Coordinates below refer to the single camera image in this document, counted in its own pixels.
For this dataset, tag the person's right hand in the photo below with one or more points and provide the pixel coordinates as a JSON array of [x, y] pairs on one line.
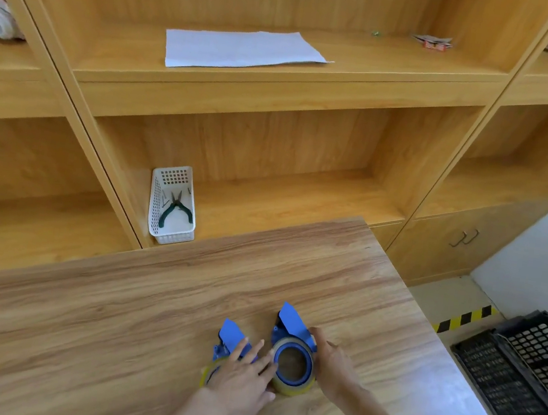
[[336, 372]]

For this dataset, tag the person's left hand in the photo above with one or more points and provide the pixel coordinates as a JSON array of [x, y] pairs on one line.
[[236, 389]]

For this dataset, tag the yellow tape roll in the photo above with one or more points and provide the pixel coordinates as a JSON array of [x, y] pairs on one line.
[[291, 392], [205, 375]]

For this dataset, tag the blue tape dispenser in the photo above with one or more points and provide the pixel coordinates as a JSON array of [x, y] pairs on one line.
[[231, 334], [292, 319]]

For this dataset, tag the white plastic basket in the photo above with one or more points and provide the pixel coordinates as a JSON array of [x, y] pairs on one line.
[[173, 239]]

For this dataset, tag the wooden shelf cabinet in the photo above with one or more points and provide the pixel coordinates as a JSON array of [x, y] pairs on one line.
[[288, 132]]

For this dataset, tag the white paper sheet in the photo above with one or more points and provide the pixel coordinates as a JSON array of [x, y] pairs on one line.
[[243, 49]]

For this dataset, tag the crumpled snack wrapper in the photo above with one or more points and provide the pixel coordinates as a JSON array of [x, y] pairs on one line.
[[436, 44]]

